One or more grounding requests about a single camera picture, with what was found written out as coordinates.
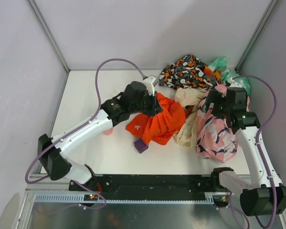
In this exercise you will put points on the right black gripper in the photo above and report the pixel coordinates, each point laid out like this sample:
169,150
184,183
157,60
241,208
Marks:
214,102

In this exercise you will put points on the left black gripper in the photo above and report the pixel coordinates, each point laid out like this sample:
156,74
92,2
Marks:
153,105

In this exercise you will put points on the pink patterned cloth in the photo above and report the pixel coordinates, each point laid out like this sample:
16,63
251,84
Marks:
214,139

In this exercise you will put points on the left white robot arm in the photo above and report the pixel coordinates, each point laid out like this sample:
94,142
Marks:
53,152

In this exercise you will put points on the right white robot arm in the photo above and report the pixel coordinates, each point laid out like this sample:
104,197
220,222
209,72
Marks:
265,193

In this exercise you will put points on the orange plaid cloth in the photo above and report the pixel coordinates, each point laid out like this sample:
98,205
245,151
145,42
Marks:
215,74

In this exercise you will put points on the black orange patterned cloth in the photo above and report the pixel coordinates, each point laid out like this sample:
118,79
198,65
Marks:
187,72

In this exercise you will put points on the green white cloth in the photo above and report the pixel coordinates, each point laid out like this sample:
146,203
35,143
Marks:
220,63

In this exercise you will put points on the cream beige cloth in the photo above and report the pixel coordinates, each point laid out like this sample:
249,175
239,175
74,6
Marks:
189,99

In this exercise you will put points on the purple cube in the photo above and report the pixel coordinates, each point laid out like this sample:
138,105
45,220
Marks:
140,145

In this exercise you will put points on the pink cup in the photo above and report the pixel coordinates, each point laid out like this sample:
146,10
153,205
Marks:
108,132

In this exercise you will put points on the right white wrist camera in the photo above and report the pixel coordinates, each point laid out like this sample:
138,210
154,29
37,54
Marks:
232,83

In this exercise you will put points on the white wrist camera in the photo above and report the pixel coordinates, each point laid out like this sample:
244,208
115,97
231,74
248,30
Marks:
150,82
232,83

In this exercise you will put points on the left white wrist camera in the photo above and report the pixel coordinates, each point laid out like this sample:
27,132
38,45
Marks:
150,82

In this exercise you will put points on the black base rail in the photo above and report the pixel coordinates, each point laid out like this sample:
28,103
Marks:
156,187

